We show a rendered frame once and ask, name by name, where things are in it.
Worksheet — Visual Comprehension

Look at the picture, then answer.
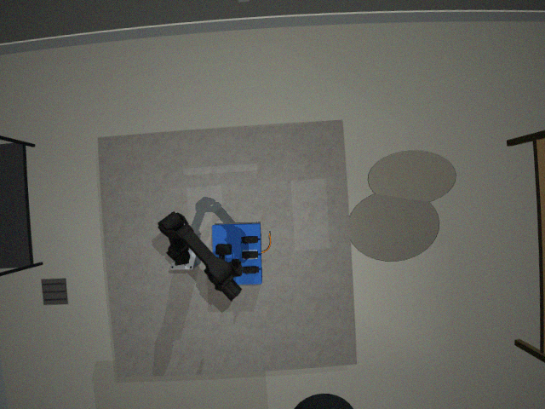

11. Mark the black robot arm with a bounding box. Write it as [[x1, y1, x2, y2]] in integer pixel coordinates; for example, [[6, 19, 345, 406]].
[[158, 211, 242, 300]]

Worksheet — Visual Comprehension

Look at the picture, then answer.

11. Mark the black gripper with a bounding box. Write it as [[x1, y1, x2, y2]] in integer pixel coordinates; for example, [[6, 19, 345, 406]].
[[215, 244, 232, 261]]

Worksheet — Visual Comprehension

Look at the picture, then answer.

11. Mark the blue flat deck plate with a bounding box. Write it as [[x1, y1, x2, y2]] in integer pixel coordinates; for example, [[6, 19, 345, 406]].
[[212, 223, 262, 285]]

